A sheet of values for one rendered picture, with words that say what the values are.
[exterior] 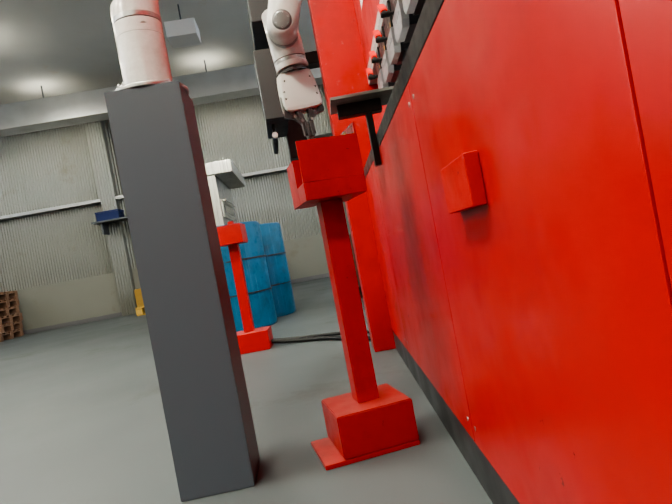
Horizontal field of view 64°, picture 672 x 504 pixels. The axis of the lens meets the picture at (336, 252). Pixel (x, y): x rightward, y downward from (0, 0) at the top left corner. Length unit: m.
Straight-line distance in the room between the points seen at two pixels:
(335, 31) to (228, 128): 8.99
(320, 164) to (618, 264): 1.01
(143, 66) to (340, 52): 1.49
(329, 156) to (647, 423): 1.05
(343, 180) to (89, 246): 10.88
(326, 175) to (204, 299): 0.43
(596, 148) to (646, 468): 0.25
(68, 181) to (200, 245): 11.03
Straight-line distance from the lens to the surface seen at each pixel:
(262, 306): 4.60
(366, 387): 1.48
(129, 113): 1.43
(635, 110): 0.41
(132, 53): 1.51
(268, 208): 11.40
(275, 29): 1.40
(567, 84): 0.48
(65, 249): 12.27
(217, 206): 6.10
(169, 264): 1.37
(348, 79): 2.77
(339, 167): 1.38
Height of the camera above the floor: 0.53
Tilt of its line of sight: level
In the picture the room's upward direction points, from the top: 11 degrees counter-clockwise
